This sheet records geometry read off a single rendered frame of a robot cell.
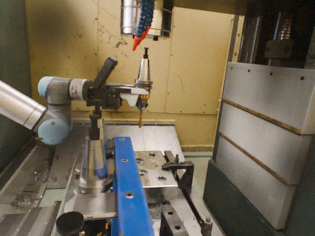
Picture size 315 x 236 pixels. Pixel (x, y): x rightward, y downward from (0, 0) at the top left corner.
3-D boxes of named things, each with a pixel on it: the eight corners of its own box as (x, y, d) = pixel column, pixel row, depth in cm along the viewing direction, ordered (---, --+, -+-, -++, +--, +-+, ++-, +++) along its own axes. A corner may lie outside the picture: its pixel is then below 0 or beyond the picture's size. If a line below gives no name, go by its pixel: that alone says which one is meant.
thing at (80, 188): (112, 202, 34) (112, 187, 34) (70, 202, 33) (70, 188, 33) (113, 179, 40) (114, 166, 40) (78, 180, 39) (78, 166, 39)
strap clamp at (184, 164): (160, 190, 90) (163, 156, 86) (159, 185, 93) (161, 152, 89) (191, 188, 93) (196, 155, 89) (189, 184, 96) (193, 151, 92)
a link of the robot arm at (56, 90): (49, 98, 82) (48, 74, 79) (79, 100, 81) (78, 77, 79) (37, 102, 74) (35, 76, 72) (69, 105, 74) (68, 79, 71)
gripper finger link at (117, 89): (135, 92, 73) (111, 90, 76) (135, 87, 73) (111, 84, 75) (129, 94, 69) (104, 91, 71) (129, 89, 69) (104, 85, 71)
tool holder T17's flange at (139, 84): (153, 89, 72) (153, 82, 71) (134, 88, 71) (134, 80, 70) (151, 86, 78) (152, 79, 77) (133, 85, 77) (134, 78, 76)
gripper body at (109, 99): (124, 106, 80) (91, 103, 81) (124, 81, 78) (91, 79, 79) (119, 110, 73) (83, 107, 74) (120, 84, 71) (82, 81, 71)
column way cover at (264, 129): (274, 232, 72) (317, 70, 58) (211, 163, 117) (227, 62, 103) (287, 231, 73) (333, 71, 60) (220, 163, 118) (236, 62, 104)
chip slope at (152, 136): (37, 209, 114) (33, 162, 107) (63, 152, 177) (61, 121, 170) (200, 198, 134) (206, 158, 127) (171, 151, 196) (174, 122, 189)
